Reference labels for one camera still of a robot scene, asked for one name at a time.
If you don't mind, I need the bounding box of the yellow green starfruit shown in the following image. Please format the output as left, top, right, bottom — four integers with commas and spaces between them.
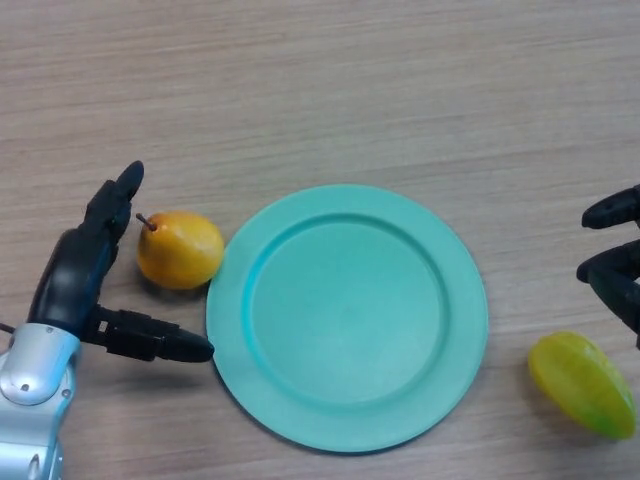
528, 330, 637, 442

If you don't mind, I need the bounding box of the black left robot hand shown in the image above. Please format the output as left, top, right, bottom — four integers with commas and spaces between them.
25, 159, 216, 364

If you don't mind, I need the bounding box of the yellow orange pear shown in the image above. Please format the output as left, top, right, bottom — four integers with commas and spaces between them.
135, 210, 226, 291

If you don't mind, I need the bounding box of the round teal green plate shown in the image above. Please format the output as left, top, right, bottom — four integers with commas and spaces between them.
206, 184, 490, 455

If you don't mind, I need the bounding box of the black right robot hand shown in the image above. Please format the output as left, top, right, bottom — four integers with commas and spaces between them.
577, 183, 640, 350

